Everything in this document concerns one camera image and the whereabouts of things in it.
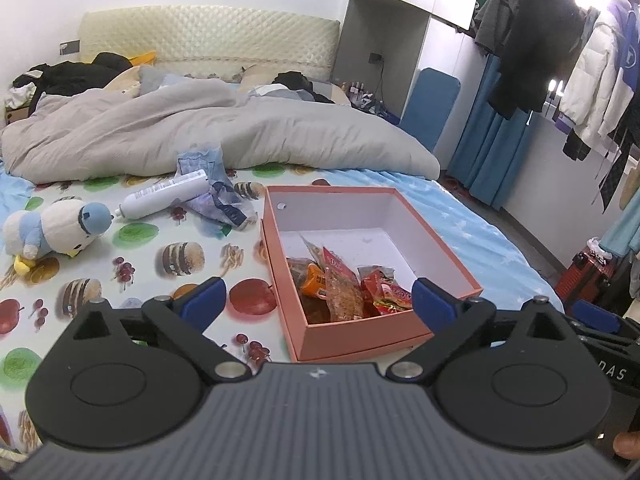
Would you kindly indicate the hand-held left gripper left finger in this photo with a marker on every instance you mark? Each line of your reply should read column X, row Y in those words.
column 205, row 302

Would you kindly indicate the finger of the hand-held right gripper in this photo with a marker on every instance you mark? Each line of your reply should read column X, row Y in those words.
column 597, row 315

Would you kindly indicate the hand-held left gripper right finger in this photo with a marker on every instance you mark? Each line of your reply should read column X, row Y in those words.
column 432, row 305

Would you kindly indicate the red snack packet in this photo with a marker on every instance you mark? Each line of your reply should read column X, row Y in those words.
column 390, row 295

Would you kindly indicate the brown striped snack packet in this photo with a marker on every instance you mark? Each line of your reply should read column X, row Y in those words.
column 345, row 290

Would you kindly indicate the pink cardboard box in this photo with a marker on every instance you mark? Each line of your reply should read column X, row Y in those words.
column 330, row 340

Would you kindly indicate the orange snack packet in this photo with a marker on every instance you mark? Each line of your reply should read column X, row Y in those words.
column 312, row 280

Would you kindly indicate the snack packets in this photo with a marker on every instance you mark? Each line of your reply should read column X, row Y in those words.
column 312, row 250

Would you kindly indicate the person's right hand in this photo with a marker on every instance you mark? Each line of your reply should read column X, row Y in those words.
column 627, row 445

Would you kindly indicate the red suitcase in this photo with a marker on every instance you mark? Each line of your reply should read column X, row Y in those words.
column 585, row 275

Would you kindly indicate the fruit printed mat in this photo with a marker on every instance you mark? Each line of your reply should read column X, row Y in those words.
column 150, row 270

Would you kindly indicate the blue plastic packets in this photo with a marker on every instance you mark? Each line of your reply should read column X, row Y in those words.
column 225, row 205

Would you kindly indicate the white spray bottle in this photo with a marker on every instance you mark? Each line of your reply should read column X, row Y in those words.
column 160, row 195

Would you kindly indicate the blue curtain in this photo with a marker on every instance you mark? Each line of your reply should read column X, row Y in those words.
column 485, row 150

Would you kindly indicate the penguin plush toy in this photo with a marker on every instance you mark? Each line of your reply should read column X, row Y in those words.
column 55, row 227

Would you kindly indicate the grey duvet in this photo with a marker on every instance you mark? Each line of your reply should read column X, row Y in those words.
column 200, row 130

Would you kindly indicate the blue padded panel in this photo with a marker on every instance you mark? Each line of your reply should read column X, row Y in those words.
column 430, row 105

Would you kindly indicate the small bottles on nightstand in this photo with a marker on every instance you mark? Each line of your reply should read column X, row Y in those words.
column 360, row 91

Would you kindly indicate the blue grey pillow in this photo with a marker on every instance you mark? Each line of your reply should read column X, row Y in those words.
column 160, row 80

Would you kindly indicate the cream pillow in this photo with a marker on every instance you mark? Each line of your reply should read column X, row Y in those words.
column 125, row 82

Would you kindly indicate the black garment on pillow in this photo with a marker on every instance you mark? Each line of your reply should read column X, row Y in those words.
column 295, row 82

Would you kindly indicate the white puffer jacket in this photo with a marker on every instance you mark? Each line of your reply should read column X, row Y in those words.
column 595, row 75

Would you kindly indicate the black clothes pile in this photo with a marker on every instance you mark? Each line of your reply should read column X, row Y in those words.
column 70, row 77

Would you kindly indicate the cream quilted headboard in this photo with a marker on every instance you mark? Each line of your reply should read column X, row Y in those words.
column 210, row 40

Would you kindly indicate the brown cardboard box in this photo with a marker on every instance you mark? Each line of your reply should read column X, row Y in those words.
column 16, row 114

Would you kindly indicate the black hanging coat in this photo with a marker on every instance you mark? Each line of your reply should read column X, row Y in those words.
column 540, row 45

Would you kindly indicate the white crumpled clothes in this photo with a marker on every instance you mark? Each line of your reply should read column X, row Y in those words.
column 20, row 94

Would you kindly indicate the grey striped jacket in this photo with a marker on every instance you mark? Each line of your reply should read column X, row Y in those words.
column 497, row 15

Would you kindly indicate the black wall socket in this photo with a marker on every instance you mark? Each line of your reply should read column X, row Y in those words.
column 375, row 58

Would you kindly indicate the grey wall socket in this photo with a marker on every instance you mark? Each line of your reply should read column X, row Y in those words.
column 70, row 47

